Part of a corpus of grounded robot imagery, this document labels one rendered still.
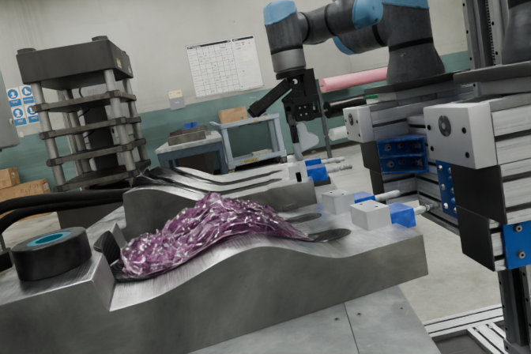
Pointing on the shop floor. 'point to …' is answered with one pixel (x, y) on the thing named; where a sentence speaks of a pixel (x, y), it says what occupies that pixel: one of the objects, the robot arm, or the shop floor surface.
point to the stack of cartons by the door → (12, 186)
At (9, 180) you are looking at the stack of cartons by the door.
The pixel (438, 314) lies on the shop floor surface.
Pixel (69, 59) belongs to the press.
